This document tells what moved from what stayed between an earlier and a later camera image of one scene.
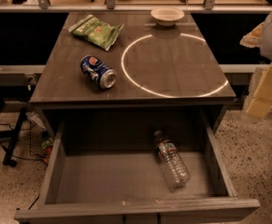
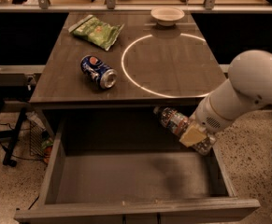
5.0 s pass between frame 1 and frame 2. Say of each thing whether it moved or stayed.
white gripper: moved
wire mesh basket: stayed
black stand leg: stayed
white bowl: stayed
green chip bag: stayed
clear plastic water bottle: moved
